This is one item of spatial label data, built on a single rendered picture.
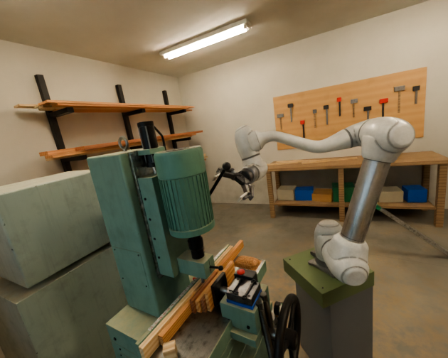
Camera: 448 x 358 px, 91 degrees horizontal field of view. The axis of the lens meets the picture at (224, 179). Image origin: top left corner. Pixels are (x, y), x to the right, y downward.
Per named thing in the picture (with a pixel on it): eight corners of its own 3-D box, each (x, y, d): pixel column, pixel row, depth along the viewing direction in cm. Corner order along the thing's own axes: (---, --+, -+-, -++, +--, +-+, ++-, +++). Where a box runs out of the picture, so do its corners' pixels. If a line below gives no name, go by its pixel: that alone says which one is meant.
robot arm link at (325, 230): (338, 246, 135) (337, 214, 130) (352, 265, 118) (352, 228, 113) (311, 248, 137) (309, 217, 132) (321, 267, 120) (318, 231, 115)
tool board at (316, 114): (424, 137, 299) (427, 66, 279) (277, 150, 392) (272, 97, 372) (422, 136, 303) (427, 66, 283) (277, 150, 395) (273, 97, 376)
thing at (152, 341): (146, 361, 67) (142, 349, 66) (141, 359, 68) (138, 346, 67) (234, 253, 117) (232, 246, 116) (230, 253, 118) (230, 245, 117)
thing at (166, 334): (164, 346, 71) (162, 337, 70) (160, 344, 72) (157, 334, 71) (244, 246, 123) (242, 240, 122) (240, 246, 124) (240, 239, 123)
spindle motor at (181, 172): (198, 242, 74) (180, 150, 67) (160, 236, 83) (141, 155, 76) (223, 220, 88) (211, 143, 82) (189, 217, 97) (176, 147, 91)
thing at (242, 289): (252, 310, 72) (250, 295, 71) (224, 301, 78) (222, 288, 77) (265, 283, 83) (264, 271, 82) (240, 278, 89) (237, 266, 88)
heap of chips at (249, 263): (255, 270, 101) (254, 266, 100) (232, 266, 107) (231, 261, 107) (262, 260, 108) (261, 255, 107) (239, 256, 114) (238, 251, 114)
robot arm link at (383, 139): (347, 266, 118) (369, 297, 97) (316, 261, 119) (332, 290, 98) (396, 119, 98) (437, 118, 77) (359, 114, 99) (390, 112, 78)
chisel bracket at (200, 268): (207, 283, 85) (203, 263, 83) (179, 275, 92) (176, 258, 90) (217, 271, 91) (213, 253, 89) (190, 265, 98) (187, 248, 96)
